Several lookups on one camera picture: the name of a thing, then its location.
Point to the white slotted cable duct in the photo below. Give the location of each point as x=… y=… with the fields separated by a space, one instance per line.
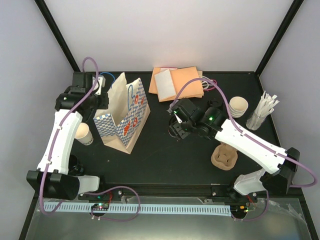
x=161 y=209

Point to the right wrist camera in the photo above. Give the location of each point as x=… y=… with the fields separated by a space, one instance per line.
x=175 y=114

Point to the brown cardboard cup carrier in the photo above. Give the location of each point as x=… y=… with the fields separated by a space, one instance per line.
x=224 y=157

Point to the stack of black lids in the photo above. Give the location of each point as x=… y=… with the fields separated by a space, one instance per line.
x=216 y=104

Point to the blue checkered paper bag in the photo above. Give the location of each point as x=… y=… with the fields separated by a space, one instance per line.
x=120 y=125

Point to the stack of paper cups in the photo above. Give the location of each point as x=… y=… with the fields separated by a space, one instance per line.
x=238 y=106

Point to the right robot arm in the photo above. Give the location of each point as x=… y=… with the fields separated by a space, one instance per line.
x=278 y=166

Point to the black cup on left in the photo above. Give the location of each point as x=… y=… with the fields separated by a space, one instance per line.
x=75 y=168

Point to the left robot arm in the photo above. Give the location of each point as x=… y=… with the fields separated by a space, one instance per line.
x=53 y=177

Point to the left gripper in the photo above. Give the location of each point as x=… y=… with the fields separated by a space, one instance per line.
x=104 y=105

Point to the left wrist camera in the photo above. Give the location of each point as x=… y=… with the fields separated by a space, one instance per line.
x=99 y=85

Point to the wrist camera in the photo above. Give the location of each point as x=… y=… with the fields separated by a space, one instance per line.
x=99 y=85
x=175 y=114

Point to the stack of orange paper bags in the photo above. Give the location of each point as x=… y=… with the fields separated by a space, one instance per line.
x=166 y=82

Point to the jar of wrapped straws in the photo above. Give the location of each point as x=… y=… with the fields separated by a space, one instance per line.
x=264 y=108

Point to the white paper cup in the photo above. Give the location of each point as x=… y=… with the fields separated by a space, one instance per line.
x=84 y=135

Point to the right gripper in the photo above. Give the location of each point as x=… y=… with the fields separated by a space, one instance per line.
x=180 y=133

